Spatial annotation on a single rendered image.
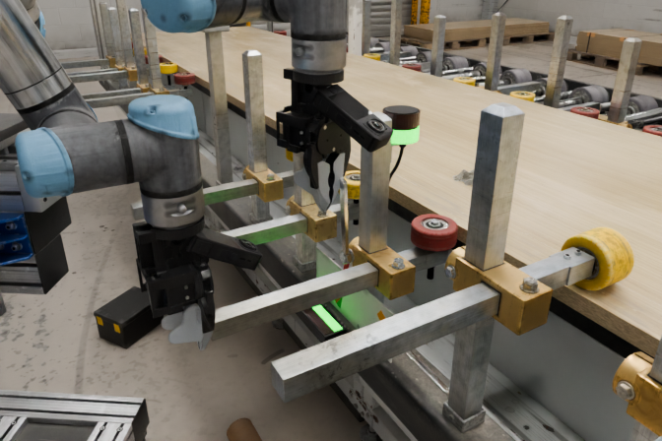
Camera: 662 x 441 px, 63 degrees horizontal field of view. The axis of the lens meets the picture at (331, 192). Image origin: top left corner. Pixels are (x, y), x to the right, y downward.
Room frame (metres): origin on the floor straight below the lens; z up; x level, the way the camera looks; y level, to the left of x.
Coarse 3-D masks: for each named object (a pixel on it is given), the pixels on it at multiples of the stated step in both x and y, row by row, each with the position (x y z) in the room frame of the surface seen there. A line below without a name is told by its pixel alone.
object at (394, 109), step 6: (384, 108) 0.86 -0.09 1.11; (390, 108) 0.85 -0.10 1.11; (396, 108) 0.85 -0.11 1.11; (402, 108) 0.85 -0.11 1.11; (408, 108) 0.85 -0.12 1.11; (414, 108) 0.85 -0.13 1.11; (396, 114) 0.82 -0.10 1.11; (402, 114) 0.82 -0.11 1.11; (408, 114) 0.82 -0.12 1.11; (396, 144) 0.83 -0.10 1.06; (402, 150) 0.85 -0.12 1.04; (390, 156) 0.82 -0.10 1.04; (390, 162) 0.82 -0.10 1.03; (396, 162) 0.85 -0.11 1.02; (396, 168) 0.85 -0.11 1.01; (390, 174) 0.84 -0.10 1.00
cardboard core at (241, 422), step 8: (232, 424) 1.19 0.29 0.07; (240, 424) 1.18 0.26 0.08; (248, 424) 1.19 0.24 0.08; (232, 432) 1.16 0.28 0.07; (240, 432) 1.15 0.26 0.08; (248, 432) 1.15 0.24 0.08; (256, 432) 1.17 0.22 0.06; (232, 440) 1.14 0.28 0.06; (240, 440) 1.13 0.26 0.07; (248, 440) 1.12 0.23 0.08; (256, 440) 1.13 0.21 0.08
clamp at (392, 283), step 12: (360, 252) 0.81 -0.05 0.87; (372, 252) 0.81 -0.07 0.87; (384, 252) 0.81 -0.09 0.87; (360, 264) 0.81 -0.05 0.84; (372, 264) 0.78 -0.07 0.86; (384, 264) 0.77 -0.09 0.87; (408, 264) 0.77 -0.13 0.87; (384, 276) 0.75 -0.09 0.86; (396, 276) 0.74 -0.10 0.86; (408, 276) 0.75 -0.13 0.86; (384, 288) 0.75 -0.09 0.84; (396, 288) 0.74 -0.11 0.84; (408, 288) 0.75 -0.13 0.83
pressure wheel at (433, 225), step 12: (420, 216) 0.87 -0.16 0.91; (432, 216) 0.87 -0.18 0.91; (444, 216) 0.87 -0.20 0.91; (420, 228) 0.82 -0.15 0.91; (432, 228) 0.83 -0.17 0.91; (444, 228) 0.82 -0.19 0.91; (456, 228) 0.82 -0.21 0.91; (420, 240) 0.81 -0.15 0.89; (432, 240) 0.80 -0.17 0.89; (444, 240) 0.80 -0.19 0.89; (456, 240) 0.83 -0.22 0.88; (432, 276) 0.84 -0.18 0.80
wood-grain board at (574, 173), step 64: (192, 64) 2.38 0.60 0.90; (384, 64) 2.38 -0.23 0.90; (448, 128) 1.43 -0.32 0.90; (576, 128) 1.43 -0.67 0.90; (448, 192) 0.99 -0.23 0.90; (576, 192) 0.99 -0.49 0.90; (640, 192) 0.99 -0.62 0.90; (512, 256) 0.74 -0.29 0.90; (640, 256) 0.74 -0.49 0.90; (640, 320) 0.58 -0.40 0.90
